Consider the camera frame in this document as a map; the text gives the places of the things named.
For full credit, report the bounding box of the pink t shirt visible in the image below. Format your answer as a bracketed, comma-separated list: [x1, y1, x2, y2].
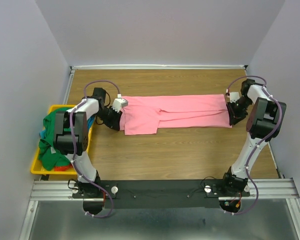
[119, 94, 231, 136]

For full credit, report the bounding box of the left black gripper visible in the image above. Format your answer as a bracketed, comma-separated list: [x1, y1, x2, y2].
[93, 105, 123, 131]

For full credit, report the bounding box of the orange t shirt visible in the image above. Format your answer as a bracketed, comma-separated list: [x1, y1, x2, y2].
[53, 164, 73, 172]

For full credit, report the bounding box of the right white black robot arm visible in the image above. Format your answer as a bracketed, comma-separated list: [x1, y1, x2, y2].
[220, 75, 287, 196]

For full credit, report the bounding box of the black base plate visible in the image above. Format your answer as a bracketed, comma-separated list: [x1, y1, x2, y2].
[68, 177, 250, 217]

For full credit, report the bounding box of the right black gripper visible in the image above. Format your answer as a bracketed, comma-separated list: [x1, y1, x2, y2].
[225, 96, 252, 125]

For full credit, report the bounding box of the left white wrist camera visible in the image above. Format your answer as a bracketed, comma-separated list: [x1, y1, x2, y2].
[111, 98, 129, 113]

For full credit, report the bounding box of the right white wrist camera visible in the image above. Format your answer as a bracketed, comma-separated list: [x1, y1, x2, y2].
[228, 92, 241, 103]

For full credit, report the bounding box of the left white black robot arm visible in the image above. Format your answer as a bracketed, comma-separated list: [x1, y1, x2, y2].
[53, 87, 128, 198]

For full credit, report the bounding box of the green t shirt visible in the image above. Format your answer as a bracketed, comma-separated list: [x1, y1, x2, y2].
[38, 107, 71, 171]

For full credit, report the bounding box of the aluminium front rail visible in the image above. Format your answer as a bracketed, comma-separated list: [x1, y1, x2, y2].
[30, 178, 300, 201]

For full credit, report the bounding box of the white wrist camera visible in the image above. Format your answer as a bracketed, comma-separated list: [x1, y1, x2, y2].
[111, 98, 129, 113]
[228, 92, 241, 103]

